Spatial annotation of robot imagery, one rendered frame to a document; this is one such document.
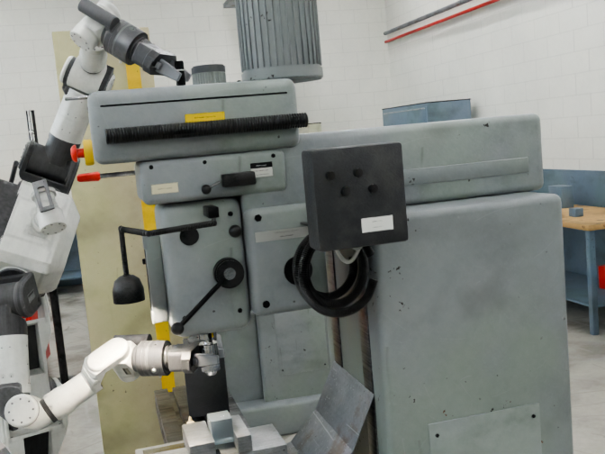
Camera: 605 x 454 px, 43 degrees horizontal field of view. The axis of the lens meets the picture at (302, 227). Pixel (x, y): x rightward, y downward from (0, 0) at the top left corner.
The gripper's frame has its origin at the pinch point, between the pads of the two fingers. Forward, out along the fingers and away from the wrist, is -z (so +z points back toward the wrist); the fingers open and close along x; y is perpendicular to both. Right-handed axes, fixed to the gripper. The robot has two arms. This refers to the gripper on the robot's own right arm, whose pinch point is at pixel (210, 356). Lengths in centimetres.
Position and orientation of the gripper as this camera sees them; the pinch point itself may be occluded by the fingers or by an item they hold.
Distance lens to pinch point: 194.5
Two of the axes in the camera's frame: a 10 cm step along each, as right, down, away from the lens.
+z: -9.8, 0.6, 1.7
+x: 1.7, -1.3, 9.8
